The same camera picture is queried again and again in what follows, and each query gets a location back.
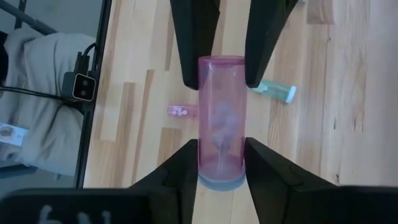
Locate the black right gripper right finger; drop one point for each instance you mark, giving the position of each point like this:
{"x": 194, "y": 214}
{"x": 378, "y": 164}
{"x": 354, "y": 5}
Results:
{"x": 311, "y": 205}

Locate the beige garment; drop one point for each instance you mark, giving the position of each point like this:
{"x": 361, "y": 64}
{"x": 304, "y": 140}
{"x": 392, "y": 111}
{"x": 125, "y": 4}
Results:
{"x": 46, "y": 124}

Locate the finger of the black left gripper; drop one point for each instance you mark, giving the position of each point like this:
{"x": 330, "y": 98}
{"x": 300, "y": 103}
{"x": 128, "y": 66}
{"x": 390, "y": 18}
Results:
{"x": 267, "y": 31}
{"x": 194, "y": 31}

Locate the white printed box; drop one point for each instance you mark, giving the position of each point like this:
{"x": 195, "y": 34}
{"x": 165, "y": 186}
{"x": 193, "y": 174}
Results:
{"x": 12, "y": 135}

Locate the gray chair frame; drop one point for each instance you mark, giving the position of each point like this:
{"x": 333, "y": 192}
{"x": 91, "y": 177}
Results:
{"x": 31, "y": 21}

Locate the small table-level camera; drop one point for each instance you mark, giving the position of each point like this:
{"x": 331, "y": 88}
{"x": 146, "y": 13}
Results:
{"x": 83, "y": 87}

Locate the pink pill bottle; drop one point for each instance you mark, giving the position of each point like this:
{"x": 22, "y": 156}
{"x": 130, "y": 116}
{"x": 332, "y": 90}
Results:
{"x": 178, "y": 111}
{"x": 222, "y": 109}

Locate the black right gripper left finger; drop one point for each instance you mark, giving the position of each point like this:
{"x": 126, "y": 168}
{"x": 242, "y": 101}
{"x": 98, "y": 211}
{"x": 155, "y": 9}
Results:
{"x": 140, "y": 205}

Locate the black aluminium rig frame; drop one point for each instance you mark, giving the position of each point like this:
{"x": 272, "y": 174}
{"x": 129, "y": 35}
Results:
{"x": 86, "y": 140}

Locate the green pill bottle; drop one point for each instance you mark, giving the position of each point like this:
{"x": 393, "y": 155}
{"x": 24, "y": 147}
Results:
{"x": 276, "y": 91}

